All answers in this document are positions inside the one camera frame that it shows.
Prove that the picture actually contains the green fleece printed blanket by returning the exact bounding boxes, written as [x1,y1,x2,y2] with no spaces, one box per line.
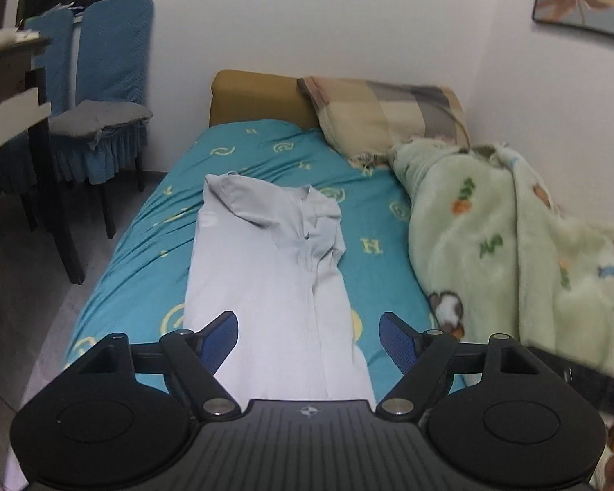
[389,140,614,491]

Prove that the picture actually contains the mustard bed headboard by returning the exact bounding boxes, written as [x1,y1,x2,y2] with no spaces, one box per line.
[209,69,321,130]

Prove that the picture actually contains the dark-legged table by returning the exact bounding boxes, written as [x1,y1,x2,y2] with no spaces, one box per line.
[0,31,87,285]

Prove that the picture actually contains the stack of white papers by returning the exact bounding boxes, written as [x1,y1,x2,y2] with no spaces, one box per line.
[0,25,52,53]

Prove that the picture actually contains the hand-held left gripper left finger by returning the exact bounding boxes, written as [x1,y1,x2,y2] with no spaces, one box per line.
[76,311,242,421]

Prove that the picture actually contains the bed with teal patterned sheet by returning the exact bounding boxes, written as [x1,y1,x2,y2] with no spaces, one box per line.
[64,119,466,406]

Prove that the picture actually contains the light grey shirt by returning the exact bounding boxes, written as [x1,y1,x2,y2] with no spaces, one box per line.
[181,171,377,404]

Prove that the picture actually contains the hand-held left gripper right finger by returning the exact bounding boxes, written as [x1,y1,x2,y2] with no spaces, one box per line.
[375,312,542,419]

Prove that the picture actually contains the plaid beige pillow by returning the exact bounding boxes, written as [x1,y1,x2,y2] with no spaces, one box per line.
[297,76,472,173]

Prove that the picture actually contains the grey seat cushion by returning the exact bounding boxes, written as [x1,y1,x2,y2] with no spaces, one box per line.
[49,99,154,140]

